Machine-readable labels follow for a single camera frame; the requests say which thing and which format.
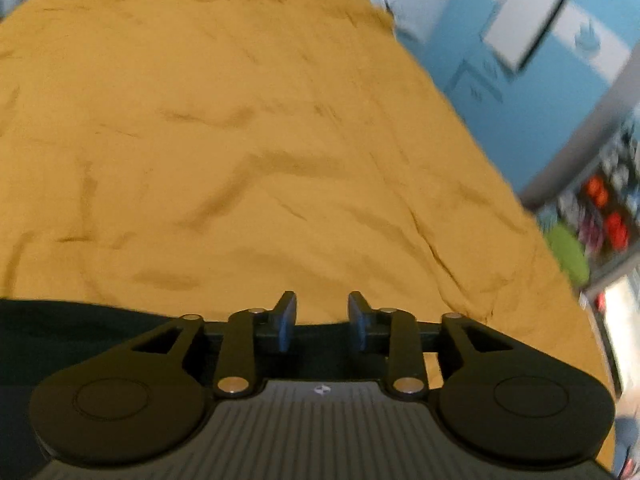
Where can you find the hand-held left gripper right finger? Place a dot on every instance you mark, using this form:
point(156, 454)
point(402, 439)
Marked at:
point(357, 320)

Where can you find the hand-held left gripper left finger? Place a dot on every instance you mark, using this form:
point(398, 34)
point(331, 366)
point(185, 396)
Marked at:
point(286, 320)

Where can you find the yellow quilted blanket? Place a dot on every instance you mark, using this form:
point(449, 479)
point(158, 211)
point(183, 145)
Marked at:
point(250, 135)

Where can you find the grey storage rack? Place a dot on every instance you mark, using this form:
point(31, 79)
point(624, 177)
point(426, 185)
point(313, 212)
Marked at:
point(607, 195)

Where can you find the blue white wardrobe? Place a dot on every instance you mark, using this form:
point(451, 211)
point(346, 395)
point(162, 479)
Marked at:
point(550, 110)

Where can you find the white panel with black edge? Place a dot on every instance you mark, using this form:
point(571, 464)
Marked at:
point(530, 15)

